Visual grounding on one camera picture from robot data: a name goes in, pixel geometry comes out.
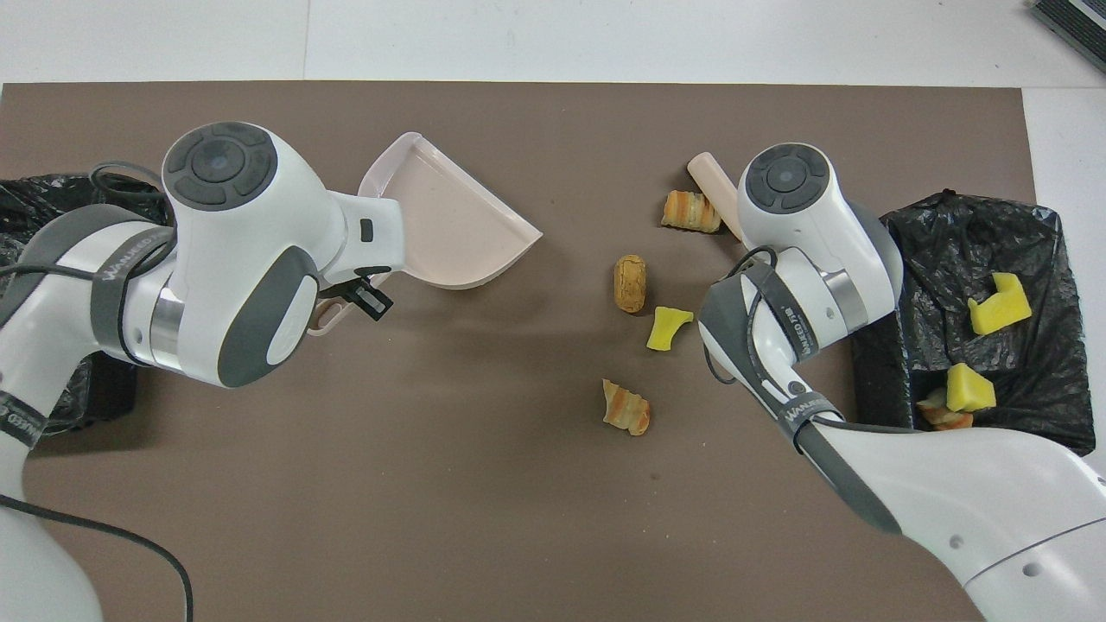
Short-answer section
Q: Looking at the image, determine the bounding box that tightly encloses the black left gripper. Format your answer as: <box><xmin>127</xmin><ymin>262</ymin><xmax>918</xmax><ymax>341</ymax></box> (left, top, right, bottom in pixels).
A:
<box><xmin>332</xmin><ymin>265</ymin><xmax>397</xmax><ymax>323</ymax></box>

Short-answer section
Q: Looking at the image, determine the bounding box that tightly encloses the brown bread roll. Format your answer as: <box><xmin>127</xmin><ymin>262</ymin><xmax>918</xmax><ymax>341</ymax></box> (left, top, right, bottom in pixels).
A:
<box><xmin>613</xmin><ymin>254</ymin><xmax>648</xmax><ymax>314</ymax></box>

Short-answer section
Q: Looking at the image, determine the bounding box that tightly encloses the yellow sponge with green edge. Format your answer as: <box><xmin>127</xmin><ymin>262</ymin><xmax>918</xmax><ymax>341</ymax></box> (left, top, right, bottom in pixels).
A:
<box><xmin>945</xmin><ymin>362</ymin><xmax>997</xmax><ymax>413</ymax></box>

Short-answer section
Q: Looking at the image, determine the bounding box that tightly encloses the notched yellow sponge piece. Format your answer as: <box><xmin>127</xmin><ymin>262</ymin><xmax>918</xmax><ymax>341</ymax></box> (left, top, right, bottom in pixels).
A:
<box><xmin>967</xmin><ymin>272</ymin><xmax>1033</xmax><ymax>336</ymax></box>

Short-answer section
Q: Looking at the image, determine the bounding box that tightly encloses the yellow sponge wedge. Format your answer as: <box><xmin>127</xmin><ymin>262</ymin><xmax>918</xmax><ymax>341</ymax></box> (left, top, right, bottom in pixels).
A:
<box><xmin>646</xmin><ymin>306</ymin><xmax>695</xmax><ymax>352</ymax></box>

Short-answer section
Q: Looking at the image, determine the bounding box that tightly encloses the beige brush with black bristles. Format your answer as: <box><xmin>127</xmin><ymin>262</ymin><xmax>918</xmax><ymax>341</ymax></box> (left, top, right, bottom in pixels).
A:
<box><xmin>687</xmin><ymin>152</ymin><xmax>753</xmax><ymax>243</ymax></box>

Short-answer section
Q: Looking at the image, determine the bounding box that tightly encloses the dark ribbed panel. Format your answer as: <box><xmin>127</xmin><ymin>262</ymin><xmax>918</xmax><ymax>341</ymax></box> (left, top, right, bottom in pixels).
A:
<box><xmin>1031</xmin><ymin>0</ymin><xmax>1106</xmax><ymax>74</ymax></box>

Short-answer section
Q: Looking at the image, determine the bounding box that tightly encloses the pale bread chunk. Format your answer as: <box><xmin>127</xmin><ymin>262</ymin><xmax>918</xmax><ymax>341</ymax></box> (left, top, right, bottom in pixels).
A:
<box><xmin>917</xmin><ymin>388</ymin><xmax>976</xmax><ymax>431</ymax></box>

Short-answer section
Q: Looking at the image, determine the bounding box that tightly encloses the orange striped croissant piece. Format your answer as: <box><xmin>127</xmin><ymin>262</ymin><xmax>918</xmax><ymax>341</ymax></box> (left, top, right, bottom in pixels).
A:
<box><xmin>661</xmin><ymin>190</ymin><xmax>722</xmax><ymax>235</ymax></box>

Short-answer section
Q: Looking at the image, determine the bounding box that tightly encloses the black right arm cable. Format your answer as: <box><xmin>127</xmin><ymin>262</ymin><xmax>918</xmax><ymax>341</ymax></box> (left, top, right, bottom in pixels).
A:
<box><xmin>702</xmin><ymin>245</ymin><xmax>783</xmax><ymax>387</ymax></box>

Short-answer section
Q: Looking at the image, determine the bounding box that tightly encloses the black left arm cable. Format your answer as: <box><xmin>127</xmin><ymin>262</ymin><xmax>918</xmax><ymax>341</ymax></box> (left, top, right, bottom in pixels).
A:
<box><xmin>0</xmin><ymin>160</ymin><xmax>194</xmax><ymax>622</ymax></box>

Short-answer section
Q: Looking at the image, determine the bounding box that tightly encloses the small croissant chunk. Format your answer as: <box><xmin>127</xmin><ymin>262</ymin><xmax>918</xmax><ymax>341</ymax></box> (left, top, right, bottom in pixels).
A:
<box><xmin>602</xmin><ymin>378</ymin><xmax>652</xmax><ymax>436</ymax></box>

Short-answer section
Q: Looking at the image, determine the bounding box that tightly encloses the beige plastic dustpan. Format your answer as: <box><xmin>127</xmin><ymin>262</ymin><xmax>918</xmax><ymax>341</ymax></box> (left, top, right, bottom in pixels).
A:
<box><xmin>307</xmin><ymin>131</ymin><xmax>543</xmax><ymax>336</ymax></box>

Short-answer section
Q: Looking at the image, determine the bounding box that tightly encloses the brown table mat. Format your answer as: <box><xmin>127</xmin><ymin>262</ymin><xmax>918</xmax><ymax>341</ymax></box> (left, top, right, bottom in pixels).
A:
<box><xmin>0</xmin><ymin>82</ymin><xmax>1083</xmax><ymax>622</ymax></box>

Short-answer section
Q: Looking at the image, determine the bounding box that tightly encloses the black bag lined bin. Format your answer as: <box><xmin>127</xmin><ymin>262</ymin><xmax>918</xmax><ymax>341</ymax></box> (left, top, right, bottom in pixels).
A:
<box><xmin>851</xmin><ymin>190</ymin><xmax>1096</xmax><ymax>457</ymax></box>
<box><xmin>0</xmin><ymin>175</ymin><xmax>169</xmax><ymax>433</ymax></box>

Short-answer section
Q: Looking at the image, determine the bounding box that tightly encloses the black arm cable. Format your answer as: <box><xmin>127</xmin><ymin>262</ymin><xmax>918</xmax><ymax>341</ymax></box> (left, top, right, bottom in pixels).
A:
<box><xmin>702</xmin><ymin>245</ymin><xmax>783</xmax><ymax>387</ymax></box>
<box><xmin>0</xmin><ymin>160</ymin><xmax>194</xmax><ymax>622</ymax></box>

